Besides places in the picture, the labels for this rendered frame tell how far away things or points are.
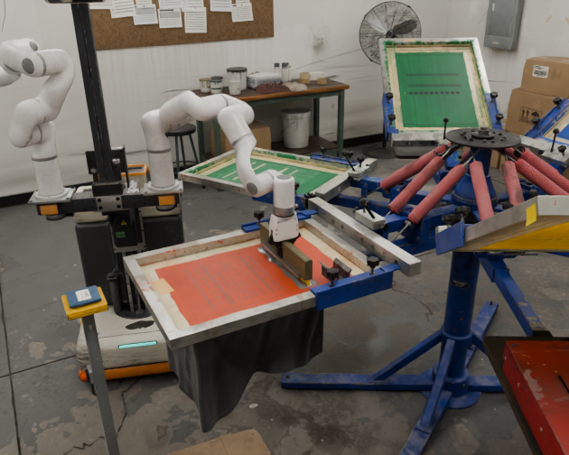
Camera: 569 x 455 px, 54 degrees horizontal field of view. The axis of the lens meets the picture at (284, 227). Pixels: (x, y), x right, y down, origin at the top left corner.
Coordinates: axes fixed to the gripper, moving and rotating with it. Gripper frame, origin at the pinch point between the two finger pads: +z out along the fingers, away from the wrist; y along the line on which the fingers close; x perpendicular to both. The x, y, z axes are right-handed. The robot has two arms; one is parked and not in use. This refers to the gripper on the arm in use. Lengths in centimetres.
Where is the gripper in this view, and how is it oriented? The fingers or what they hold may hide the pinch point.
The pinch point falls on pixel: (284, 250)
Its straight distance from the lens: 204.6
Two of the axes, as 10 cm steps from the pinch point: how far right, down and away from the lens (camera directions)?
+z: 0.1, 9.1, 4.2
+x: 4.6, 3.7, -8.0
